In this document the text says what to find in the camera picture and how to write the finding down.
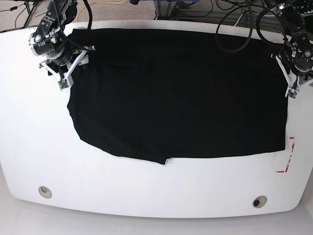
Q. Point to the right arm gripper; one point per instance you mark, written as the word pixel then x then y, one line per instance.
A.
pixel 63 66

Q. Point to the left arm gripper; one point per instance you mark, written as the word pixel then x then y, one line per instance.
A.
pixel 294 78

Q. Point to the right table cable grommet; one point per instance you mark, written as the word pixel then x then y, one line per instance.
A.
pixel 259 202

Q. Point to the left table cable grommet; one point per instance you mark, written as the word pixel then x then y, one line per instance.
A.
pixel 45 192

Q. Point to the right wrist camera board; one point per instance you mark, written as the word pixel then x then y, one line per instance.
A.
pixel 63 84

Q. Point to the black t-shirt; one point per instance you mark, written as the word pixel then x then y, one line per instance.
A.
pixel 153 94

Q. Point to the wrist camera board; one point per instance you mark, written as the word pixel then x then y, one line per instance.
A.
pixel 63 84
pixel 292 93

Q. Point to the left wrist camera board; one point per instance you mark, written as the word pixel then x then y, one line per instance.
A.
pixel 292 93

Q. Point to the table cable grommet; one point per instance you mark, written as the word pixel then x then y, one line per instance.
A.
pixel 259 202
pixel 45 192

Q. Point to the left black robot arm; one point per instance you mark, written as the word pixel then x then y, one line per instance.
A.
pixel 295 55

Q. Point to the red tape rectangle marking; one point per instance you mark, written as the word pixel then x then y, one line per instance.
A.
pixel 283 158

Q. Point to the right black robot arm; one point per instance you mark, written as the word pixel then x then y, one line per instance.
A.
pixel 49 38

